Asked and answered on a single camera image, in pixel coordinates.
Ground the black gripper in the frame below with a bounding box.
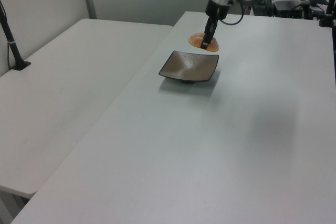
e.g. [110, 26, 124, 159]
[200, 0, 229, 50]

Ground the round orange sugared bread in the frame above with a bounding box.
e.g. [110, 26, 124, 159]
[188, 32, 221, 52]

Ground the black clamp stand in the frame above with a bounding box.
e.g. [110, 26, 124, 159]
[318, 0, 336, 28]

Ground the black camera pole with base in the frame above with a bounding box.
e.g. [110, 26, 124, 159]
[0, 0, 32, 71]

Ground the square brown ceramic plate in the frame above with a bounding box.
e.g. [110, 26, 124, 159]
[157, 50, 220, 84]

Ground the grey electronics box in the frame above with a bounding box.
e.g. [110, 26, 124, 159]
[272, 0, 303, 18]

